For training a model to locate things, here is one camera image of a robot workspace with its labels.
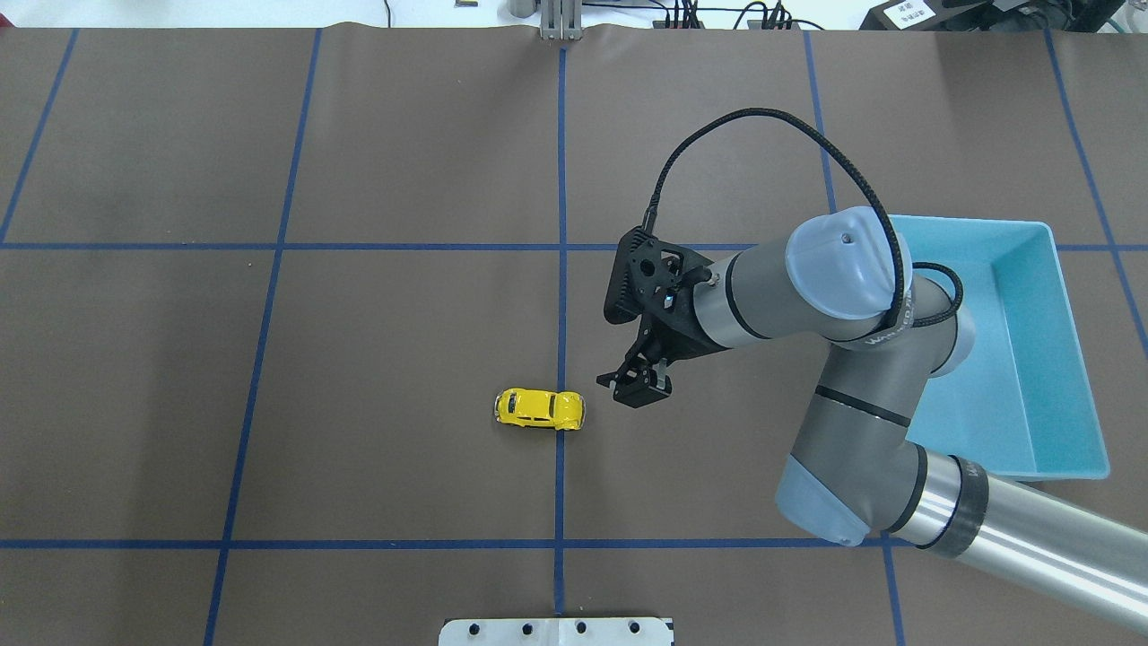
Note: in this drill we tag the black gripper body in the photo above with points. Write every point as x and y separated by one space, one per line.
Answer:
674 344

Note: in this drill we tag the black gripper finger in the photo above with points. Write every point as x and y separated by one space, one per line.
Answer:
633 370
648 385

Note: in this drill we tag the yellow beetle toy car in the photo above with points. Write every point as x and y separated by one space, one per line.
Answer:
533 408

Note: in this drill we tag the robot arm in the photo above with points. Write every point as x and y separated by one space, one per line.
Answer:
849 278

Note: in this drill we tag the light blue plastic bin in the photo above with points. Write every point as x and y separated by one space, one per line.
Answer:
1021 403

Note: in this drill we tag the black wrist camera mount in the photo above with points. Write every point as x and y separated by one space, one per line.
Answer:
651 277

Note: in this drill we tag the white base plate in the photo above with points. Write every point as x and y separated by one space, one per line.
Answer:
610 630

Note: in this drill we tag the aluminium frame post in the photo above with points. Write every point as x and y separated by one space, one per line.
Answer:
560 20

